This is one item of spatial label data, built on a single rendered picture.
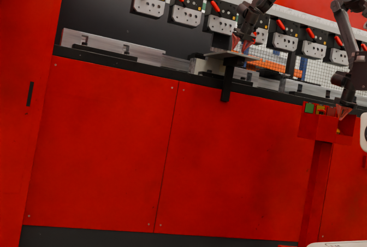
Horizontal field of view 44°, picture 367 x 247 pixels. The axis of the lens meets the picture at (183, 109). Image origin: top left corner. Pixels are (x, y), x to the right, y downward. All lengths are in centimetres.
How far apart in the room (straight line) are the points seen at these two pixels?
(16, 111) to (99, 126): 37
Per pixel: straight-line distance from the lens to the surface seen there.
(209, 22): 236
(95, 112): 204
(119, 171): 210
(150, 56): 224
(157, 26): 283
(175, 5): 229
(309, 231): 230
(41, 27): 192
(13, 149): 192
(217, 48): 241
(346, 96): 226
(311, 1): 272
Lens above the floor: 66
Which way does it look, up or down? 1 degrees up
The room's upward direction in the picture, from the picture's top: 10 degrees clockwise
